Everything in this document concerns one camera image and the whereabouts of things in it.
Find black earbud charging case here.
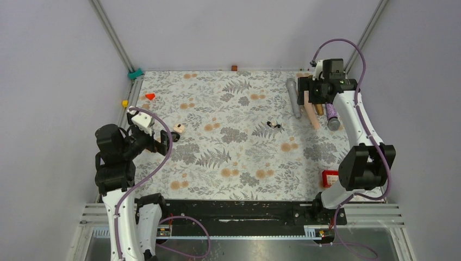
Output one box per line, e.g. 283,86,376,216
171,123,185,142

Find black wireless earbuds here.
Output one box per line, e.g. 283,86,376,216
266,121,281,129

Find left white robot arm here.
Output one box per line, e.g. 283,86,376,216
95,124,172,260

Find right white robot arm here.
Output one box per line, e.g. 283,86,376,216
297,76,396,224

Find gold toy microphone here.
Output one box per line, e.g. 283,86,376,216
314,104,325,116

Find pink toy microphone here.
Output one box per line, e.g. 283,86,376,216
303,91,320,130

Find grey toy microphone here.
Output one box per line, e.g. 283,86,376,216
285,78,302,119

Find purple glitter toy microphone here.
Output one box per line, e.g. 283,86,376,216
325,103,341,131

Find teal clamp block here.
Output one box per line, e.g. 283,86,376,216
127,68,144,80

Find red plastic box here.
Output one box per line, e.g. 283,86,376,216
322,170,339,188

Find floral patterned mat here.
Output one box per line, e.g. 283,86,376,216
134,71,350,201

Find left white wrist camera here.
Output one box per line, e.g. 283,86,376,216
127,110,154,136

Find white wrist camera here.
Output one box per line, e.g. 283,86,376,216
310,60,323,80
127,110,154,136

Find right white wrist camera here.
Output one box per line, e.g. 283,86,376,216
310,60,323,80

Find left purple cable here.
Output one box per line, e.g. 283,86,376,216
114,106,212,261

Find purple cable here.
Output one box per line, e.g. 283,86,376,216
311,38,393,261
114,106,212,261

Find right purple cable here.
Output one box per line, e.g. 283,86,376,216
311,38,393,261

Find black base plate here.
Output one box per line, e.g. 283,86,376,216
160,200,347,237

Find aluminium frame rail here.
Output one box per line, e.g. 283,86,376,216
89,0,144,79

